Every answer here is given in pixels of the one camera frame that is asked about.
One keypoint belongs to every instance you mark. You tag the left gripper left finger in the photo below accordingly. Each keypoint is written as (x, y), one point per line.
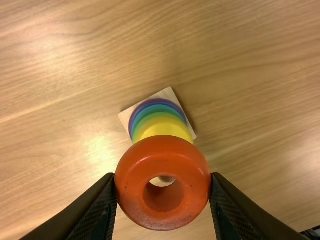
(95, 210)

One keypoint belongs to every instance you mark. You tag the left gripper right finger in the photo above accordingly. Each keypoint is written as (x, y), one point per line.
(232, 212)

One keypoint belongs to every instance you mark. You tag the wooden peg base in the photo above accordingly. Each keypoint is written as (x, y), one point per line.
(165, 93)

